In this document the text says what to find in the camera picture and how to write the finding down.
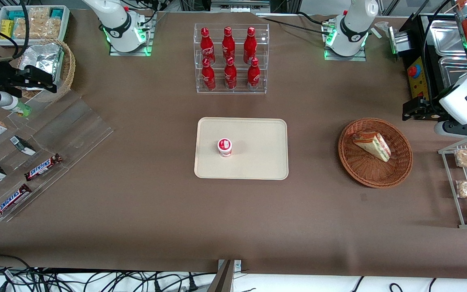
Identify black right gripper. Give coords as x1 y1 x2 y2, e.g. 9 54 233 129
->
0 61 58 94

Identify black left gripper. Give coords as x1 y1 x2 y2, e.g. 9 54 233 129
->
403 97 441 121

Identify triangle sandwich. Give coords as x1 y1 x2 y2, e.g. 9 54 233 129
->
352 131 392 163

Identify light wicker basket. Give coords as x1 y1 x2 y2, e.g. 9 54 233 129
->
16 39 76 103

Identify brown wicker basket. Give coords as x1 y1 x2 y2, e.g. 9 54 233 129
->
338 117 413 189

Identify beige plastic tray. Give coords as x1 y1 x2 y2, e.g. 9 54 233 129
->
194 117 289 180

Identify silver foil bag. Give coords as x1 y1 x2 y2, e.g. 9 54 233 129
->
18 43 64 90

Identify green plastic bottle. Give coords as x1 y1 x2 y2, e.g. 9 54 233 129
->
10 101 32 118

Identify black food warmer machine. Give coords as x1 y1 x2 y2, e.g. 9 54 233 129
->
388 11 467 121

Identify clear rice cracker bag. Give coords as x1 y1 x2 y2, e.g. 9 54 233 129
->
14 7 62 40

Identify clear acrylic display stand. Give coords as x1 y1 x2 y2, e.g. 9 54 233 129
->
0 90 115 223

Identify yellow snack box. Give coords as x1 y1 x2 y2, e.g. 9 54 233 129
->
0 19 15 40

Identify snickers chocolate bar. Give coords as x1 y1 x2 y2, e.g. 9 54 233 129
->
0 183 32 220
24 153 63 182

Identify crumpled clear plastic wrap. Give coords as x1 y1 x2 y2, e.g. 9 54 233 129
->
373 21 396 39

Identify red cola bottle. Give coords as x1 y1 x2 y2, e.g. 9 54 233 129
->
243 27 257 64
223 57 238 90
222 26 236 61
200 27 216 65
246 58 261 91
201 58 216 91

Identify clear acrylic bottle rack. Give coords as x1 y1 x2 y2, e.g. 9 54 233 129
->
194 23 270 94

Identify white red yogurt cup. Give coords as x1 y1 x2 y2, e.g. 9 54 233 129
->
217 138 233 157

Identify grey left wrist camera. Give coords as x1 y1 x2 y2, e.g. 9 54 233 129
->
434 121 467 139

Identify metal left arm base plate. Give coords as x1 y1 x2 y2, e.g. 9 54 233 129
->
323 19 367 62

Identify grey metal wire rack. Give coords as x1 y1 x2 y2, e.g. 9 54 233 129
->
438 138 467 229

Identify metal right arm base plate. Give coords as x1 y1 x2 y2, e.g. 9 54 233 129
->
109 11 154 57

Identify aluminium frame profile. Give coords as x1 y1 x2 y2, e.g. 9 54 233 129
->
211 0 271 9

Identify tangled black cables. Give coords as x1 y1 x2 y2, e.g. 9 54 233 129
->
0 254 218 292

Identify grey metal bracket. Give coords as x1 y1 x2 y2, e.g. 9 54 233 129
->
207 259 242 292

